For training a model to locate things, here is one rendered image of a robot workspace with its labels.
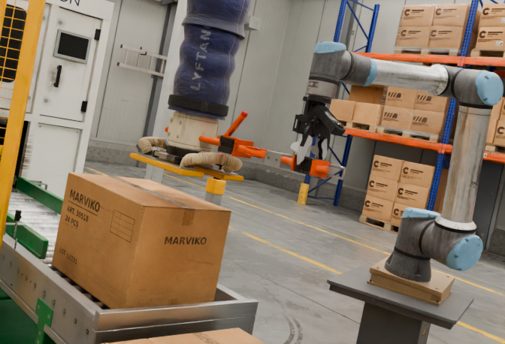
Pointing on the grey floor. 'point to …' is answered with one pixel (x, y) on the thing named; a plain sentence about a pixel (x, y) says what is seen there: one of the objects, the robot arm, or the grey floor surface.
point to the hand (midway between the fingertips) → (311, 164)
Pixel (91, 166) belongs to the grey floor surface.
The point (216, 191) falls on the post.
